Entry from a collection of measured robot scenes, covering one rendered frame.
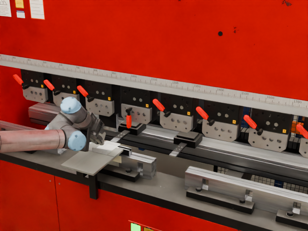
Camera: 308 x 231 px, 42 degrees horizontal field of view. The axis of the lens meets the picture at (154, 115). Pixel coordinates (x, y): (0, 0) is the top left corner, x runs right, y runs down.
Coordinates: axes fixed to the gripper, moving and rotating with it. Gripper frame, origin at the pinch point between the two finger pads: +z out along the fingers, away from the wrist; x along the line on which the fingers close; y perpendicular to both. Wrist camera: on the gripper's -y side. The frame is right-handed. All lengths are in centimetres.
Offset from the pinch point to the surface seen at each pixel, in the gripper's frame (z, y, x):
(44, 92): -10.5, 16.4, 36.2
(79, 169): -7.2, -16.1, -0.5
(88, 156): 0.3, -7.1, 3.1
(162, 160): 191, 65, 45
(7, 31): -33, 36, 57
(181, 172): 183, 55, 20
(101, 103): -10.6, 16.4, 1.4
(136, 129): 20.1, 20.0, -5.1
